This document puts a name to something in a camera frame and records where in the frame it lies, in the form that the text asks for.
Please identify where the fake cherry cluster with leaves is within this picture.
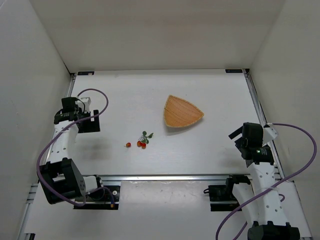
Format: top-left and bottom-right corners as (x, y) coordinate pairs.
(136, 131), (154, 149)

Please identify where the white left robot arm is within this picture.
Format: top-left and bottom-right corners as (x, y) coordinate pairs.
(39, 97), (103, 200)

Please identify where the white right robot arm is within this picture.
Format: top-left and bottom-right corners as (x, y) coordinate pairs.
(229, 122), (301, 240)

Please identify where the woven triangular fruit basket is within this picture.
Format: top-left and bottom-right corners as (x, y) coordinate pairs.
(163, 95), (204, 128)

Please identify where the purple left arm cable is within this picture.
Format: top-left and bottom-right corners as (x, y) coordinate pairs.
(36, 88), (116, 208)

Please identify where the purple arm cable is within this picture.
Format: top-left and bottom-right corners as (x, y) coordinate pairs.
(215, 122), (317, 240)
(36, 88), (116, 208)

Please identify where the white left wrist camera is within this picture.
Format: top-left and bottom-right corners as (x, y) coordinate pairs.
(76, 97), (91, 113)

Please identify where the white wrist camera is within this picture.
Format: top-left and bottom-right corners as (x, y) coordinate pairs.
(76, 97), (91, 113)
(262, 123), (278, 146)

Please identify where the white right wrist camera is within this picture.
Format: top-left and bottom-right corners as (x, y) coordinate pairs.
(262, 123), (278, 146)

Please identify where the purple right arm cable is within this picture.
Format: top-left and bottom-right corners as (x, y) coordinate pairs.
(215, 122), (317, 240)

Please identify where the black left corner bracket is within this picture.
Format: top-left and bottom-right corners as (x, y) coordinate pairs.
(77, 71), (95, 76)

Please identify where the black corner bracket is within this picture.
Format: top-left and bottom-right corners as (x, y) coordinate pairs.
(225, 69), (243, 74)
(77, 71), (95, 76)

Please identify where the right aluminium frame rail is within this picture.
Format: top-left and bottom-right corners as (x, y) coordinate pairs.
(242, 68), (285, 179)

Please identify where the aluminium frame rail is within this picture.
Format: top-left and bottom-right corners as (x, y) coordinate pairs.
(242, 68), (285, 179)
(97, 174), (286, 183)
(15, 72), (77, 240)

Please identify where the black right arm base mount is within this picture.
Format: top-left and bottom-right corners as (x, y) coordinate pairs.
(203, 174), (251, 212)

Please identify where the black right corner bracket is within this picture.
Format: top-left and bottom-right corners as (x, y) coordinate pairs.
(225, 69), (243, 74)

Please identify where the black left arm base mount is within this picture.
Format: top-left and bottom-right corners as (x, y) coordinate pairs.
(73, 185), (121, 211)

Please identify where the front aluminium frame rail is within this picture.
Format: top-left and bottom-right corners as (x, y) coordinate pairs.
(97, 174), (286, 183)

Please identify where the left aluminium frame rail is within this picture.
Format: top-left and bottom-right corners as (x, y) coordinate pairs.
(15, 72), (77, 240)

